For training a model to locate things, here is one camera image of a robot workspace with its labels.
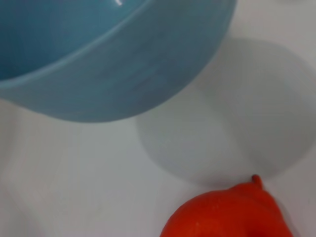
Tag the blue bowl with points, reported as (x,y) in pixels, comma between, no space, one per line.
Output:
(111,74)

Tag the orange fruit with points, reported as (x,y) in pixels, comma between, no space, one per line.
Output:
(227,214)

